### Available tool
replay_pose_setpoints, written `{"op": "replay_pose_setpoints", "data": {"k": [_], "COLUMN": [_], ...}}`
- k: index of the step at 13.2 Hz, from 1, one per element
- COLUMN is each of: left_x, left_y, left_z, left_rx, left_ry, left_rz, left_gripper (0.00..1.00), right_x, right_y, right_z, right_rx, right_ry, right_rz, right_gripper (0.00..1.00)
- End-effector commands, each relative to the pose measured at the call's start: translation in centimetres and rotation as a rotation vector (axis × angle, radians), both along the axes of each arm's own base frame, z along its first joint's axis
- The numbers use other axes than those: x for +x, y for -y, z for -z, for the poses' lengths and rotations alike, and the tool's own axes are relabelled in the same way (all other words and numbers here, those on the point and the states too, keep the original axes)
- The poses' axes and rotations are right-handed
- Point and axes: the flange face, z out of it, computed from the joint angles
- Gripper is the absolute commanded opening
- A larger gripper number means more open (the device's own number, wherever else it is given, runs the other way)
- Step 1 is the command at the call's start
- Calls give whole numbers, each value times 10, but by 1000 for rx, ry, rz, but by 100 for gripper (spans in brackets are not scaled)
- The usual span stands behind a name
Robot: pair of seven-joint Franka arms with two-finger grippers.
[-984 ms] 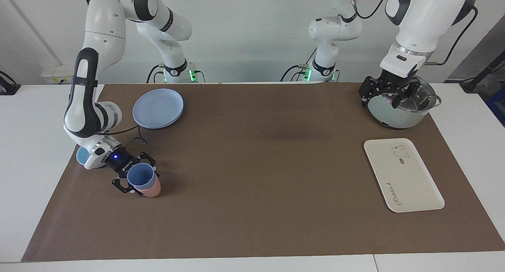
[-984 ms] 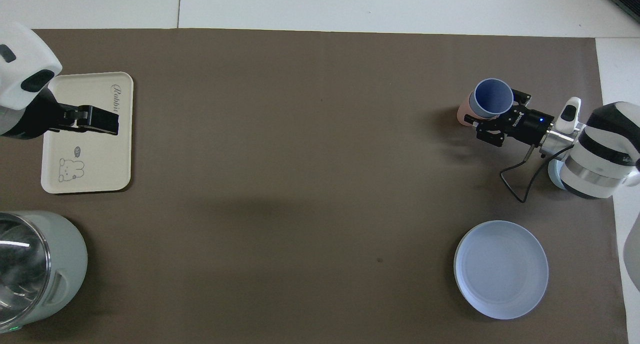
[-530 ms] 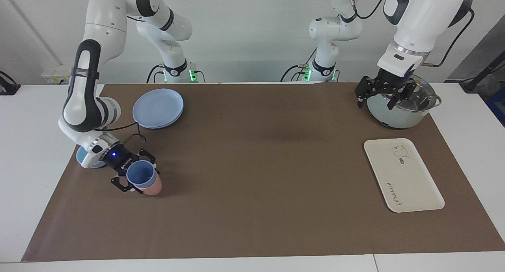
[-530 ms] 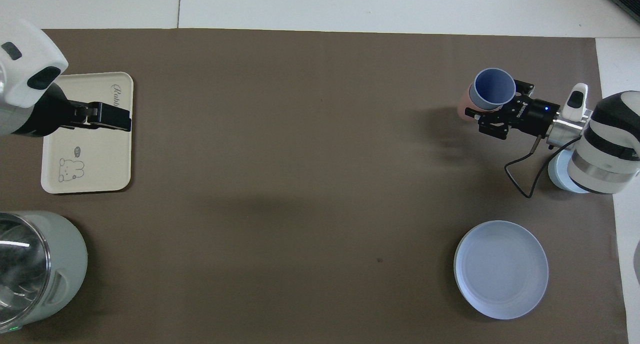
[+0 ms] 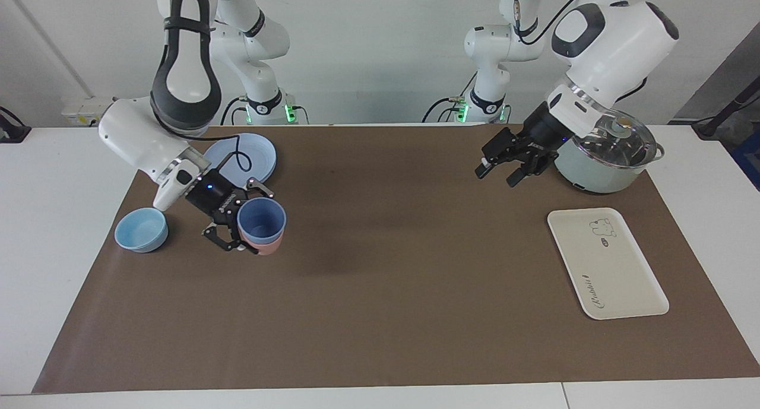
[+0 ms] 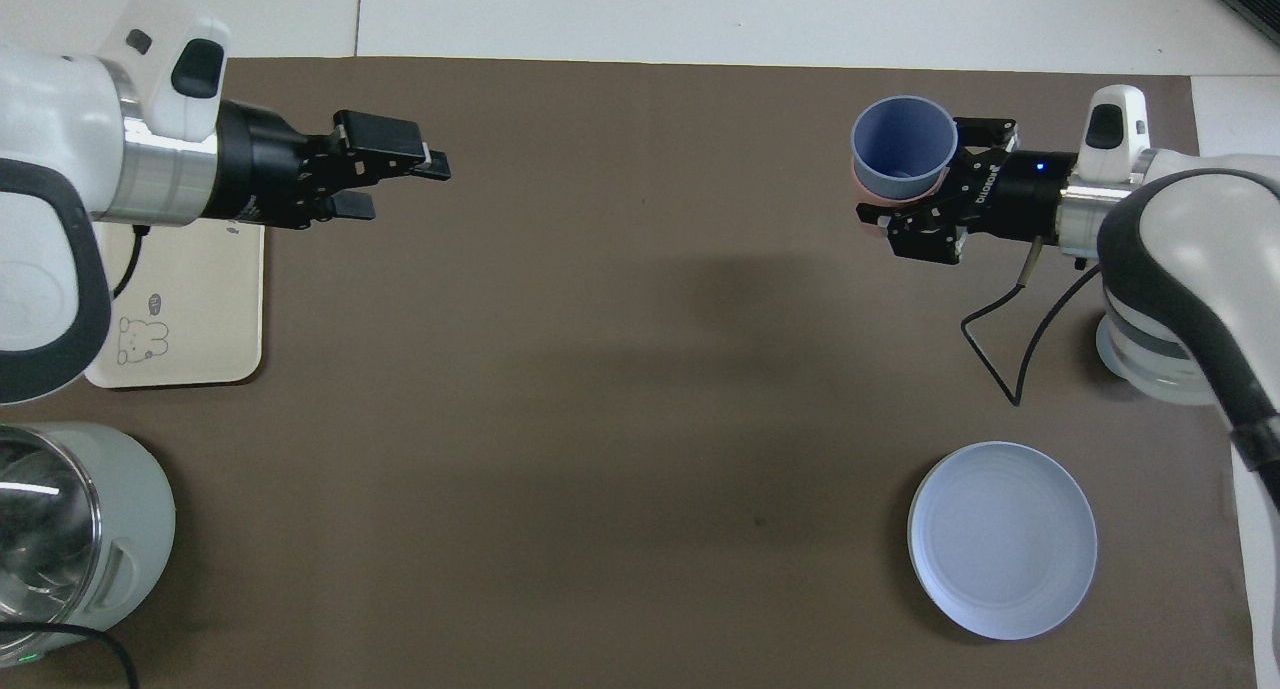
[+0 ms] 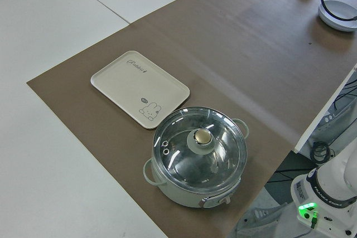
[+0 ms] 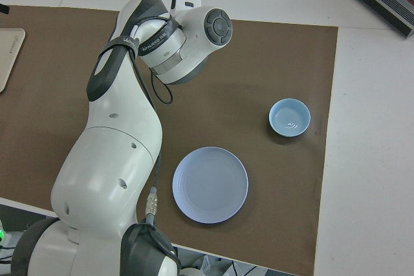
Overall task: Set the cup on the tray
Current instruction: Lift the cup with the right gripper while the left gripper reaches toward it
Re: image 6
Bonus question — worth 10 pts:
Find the pink plastic cup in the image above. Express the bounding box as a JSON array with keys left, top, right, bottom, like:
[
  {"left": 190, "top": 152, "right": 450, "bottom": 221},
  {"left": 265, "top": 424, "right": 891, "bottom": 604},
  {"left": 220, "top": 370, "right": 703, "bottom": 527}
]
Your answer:
[{"left": 851, "top": 159, "right": 947, "bottom": 207}]

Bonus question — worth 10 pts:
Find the blue plastic cup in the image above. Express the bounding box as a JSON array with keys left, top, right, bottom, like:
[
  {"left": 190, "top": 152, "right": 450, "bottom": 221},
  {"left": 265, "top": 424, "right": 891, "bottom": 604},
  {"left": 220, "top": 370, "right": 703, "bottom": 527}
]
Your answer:
[{"left": 850, "top": 95, "right": 959, "bottom": 199}]

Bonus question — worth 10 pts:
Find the pale green cooking pot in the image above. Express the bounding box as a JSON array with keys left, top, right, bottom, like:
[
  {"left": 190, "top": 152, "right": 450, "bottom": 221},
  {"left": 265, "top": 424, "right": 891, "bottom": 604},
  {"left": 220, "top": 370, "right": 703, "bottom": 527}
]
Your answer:
[{"left": 0, "top": 422, "right": 177, "bottom": 668}]

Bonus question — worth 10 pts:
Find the light blue bowl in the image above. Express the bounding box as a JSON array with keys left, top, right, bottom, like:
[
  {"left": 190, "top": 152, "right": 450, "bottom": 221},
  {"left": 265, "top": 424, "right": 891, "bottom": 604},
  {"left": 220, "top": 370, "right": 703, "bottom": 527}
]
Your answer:
[{"left": 1095, "top": 314, "right": 1217, "bottom": 406}]

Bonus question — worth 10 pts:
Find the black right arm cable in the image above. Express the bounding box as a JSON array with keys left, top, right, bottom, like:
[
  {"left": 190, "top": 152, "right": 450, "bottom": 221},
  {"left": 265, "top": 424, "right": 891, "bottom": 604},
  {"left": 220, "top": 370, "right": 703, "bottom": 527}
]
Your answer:
[{"left": 961, "top": 234, "right": 1103, "bottom": 408}]

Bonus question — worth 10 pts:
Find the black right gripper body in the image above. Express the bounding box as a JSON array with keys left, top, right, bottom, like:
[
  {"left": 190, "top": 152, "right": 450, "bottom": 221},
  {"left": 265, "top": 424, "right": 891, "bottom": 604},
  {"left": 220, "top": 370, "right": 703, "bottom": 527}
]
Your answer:
[{"left": 945, "top": 149, "right": 1067, "bottom": 241}]

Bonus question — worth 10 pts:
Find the brown table mat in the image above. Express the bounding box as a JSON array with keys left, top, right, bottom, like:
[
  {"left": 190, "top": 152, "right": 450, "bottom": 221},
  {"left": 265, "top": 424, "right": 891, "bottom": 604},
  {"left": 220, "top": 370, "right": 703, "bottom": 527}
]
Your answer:
[{"left": 0, "top": 57, "right": 1259, "bottom": 689}]

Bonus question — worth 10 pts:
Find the cream tray with rabbit print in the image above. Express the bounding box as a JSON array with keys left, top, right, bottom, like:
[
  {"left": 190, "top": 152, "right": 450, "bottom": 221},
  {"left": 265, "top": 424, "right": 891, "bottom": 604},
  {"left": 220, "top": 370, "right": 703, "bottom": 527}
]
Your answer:
[{"left": 83, "top": 219, "right": 265, "bottom": 388}]

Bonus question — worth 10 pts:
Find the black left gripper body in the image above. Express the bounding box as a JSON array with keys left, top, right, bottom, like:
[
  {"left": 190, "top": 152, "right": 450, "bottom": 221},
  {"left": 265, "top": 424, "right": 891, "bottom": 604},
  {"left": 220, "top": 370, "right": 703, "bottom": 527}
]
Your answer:
[{"left": 214, "top": 100, "right": 347, "bottom": 233}]

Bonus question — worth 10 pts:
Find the blue round plate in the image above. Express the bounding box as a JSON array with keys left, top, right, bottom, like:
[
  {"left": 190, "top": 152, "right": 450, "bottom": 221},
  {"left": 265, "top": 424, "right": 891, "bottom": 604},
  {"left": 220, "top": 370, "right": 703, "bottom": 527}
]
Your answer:
[{"left": 907, "top": 441, "right": 1099, "bottom": 641}]

